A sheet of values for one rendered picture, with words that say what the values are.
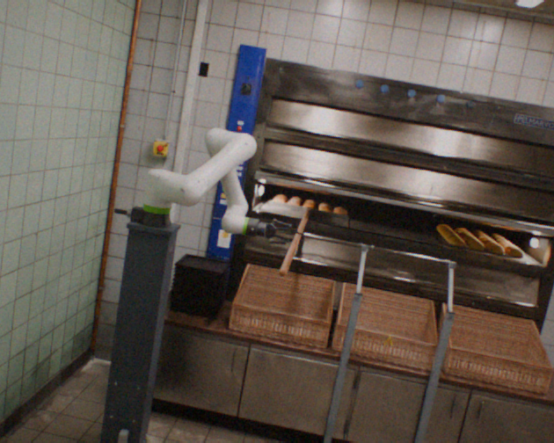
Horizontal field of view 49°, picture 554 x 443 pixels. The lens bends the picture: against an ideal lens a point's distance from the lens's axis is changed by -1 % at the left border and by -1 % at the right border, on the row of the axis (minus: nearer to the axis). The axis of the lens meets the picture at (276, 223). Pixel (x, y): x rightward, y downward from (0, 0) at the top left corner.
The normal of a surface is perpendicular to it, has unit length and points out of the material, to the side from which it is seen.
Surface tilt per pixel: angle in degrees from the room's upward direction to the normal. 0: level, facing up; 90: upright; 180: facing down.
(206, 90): 90
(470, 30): 90
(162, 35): 90
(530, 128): 90
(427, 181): 70
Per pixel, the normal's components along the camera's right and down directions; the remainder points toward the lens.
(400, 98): -0.11, 0.15
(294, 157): -0.04, -0.18
